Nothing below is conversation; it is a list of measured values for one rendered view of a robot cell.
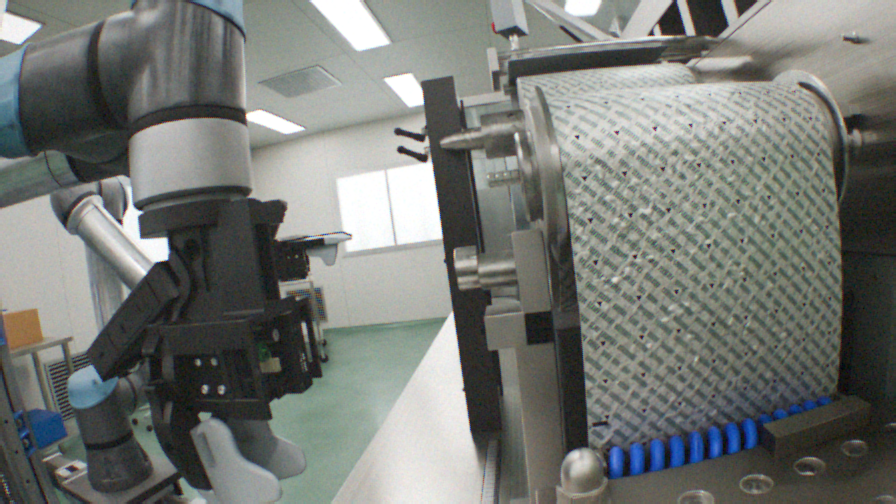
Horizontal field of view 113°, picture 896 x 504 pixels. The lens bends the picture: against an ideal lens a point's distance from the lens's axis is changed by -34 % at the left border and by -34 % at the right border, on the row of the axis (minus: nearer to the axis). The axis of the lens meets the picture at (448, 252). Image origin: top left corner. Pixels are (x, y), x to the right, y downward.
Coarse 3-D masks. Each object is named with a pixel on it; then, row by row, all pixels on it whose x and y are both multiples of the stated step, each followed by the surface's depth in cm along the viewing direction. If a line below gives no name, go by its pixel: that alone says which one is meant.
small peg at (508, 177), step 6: (492, 174) 39; (498, 174) 39; (504, 174) 39; (510, 174) 39; (516, 174) 38; (492, 180) 39; (498, 180) 39; (504, 180) 39; (510, 180) 39; (516, 180) 39; (492, 186) 39; (498, 186) 39
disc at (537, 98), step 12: (540, 96) 31; (540, 108) 32; (552, 132) 30; (552, 144) 29; (552, 156) 30; (552, 168) 30; (564, 204) 30; (564, 216) 31; (564, 228) 31; (564, 240) 32; (552, 252) 40; (564, 252) 33
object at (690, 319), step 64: (832, 192) 27; (576, 256) 31; (640, 256) 30; (704, 256) 29; (768, 256) 29; (832, 256) 28; (640, 320) 30; (704, 320) 30; (768, 320) 29; (832, 320) 28; (640, 384) 31; (704, 384) 30; (768, 384) 29; (832, 384) 28
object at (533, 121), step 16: (528, 112) 34; (528, 128) 37; (544, 144) 31; (832, 144) 28; (544, 160) 31; (832, 160) 28; (544, 176) 31; (544, 192) 32; (544, 208) 33; (544, 224) 35; (544, 240) 38
